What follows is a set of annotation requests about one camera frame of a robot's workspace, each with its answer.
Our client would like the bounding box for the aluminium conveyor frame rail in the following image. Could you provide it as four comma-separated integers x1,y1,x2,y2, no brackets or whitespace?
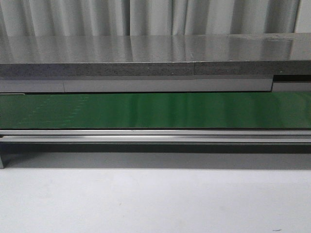
0,129,311,170

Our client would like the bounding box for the grey curtain backdrop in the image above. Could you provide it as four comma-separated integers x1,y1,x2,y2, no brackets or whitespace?
0,0,311,36

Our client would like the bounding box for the green conveyor belt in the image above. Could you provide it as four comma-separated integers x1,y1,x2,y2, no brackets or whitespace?
0,92,311,129

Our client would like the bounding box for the grey stone countertop slab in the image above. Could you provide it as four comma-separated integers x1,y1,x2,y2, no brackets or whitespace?
0,33,311,77

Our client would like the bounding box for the grey panel under countertop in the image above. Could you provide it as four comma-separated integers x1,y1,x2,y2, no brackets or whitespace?
0,75,311,93

